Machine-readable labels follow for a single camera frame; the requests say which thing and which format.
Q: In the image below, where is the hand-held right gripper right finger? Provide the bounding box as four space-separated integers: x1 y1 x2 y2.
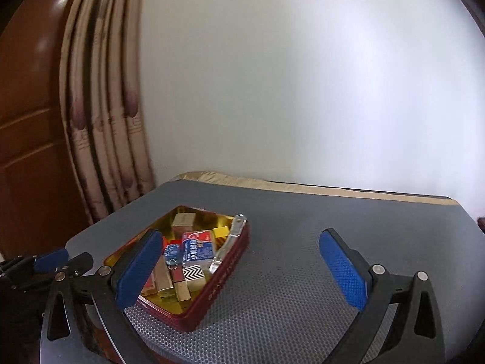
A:
319 228 446 364

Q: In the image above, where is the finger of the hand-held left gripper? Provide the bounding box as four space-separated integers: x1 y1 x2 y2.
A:
57 252 94 279
32 248 69 272

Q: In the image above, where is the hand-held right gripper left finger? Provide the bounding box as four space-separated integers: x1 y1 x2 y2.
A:
40 228 163 364

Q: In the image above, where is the beige block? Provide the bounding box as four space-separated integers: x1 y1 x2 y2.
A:
173 280 192 302

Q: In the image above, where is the black white zigzag eraser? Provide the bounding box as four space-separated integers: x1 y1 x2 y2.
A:
182 265 210 284

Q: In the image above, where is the blue and red box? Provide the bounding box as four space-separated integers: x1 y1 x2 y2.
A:
181 230 217 268

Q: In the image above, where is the white box red print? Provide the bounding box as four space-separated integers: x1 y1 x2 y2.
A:
171 213 196 237

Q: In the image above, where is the red tin box gold inside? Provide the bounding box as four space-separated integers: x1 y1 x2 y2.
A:
103 205 251 332

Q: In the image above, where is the grey textured mat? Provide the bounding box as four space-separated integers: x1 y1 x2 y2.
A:
64 180 485 364

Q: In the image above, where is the brown wooden door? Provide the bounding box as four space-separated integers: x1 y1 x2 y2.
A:
0 0 95 258

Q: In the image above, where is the beige patterned curtain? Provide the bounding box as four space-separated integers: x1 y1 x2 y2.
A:
59 0 156 224

